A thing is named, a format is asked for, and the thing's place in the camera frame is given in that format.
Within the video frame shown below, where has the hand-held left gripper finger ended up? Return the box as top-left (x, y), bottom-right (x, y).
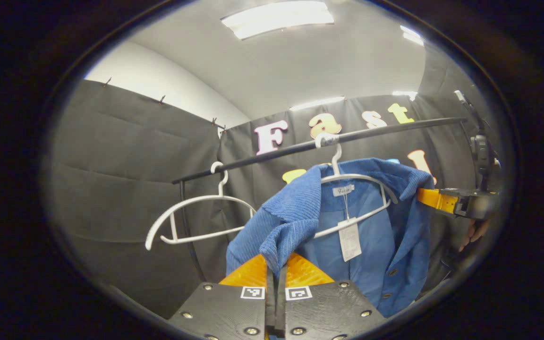
top-left (276, 253), bottom-right (388, 340)
top-left (167, 254), bottom-right (276, 340)

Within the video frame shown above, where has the blue corduroy jacket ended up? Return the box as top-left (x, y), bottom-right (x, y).
top-left (226, 157), bottom-right (438, 318)

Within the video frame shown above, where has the black metal clothes rack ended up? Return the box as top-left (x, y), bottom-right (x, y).
top-left (172, 117), bottom-right (468, 284)

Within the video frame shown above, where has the white plastic clothes hanger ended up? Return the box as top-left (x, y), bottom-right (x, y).
top-left (145, 161), bottom-right (257, 251)
top-left (314, 133), bottom-right (399, 239)

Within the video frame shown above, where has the white paper hang tag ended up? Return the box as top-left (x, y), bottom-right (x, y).
top-left (338, 218), bottom-right (362, 263)

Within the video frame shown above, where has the black backdrop cloth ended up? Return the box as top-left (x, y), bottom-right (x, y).
top-left (41, 45), bottom-right (504, 319)

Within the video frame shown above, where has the large ceiling light panel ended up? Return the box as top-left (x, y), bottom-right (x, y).
top-left (220, 0), bottom-right (335, 41)

